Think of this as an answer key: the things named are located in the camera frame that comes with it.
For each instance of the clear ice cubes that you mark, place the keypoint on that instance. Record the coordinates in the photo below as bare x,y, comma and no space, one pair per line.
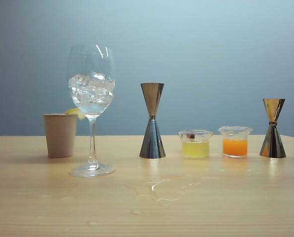
92,89

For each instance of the silver double-ended jigger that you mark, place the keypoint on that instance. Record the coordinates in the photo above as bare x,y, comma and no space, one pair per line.
152,143

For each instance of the brown stick in beaker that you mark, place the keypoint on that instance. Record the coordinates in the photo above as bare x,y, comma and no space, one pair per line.
191,136

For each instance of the glass beaker with yellow juice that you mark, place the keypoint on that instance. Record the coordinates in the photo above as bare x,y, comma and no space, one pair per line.
195,148

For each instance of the clear wine glass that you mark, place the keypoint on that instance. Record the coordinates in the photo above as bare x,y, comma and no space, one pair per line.
92,138

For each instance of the water puddle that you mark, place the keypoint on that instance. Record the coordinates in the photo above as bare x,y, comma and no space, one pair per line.
159,188

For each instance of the yellow lemon slice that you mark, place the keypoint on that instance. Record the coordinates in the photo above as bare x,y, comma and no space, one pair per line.
74,111

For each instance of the beige paper cup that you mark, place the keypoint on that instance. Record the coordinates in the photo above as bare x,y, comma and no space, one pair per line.
60,135

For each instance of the glass beaker with orange juice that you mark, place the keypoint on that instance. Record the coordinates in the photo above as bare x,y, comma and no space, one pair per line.
235,146

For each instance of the gold double-ended jigger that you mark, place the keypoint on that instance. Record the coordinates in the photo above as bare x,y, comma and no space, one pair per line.
272,143

